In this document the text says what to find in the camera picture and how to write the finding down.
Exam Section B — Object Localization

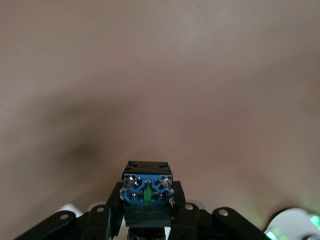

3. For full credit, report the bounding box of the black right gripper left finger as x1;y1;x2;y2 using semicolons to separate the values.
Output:
13;181;125;240

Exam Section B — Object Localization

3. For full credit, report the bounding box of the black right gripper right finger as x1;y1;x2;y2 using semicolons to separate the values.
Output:
171;179;267;240

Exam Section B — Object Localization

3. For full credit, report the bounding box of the brown table cover sheet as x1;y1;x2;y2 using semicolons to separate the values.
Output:
0;0;320;240

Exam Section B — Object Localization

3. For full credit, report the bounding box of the orange push button switch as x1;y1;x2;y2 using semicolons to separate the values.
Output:
119;160;176;240

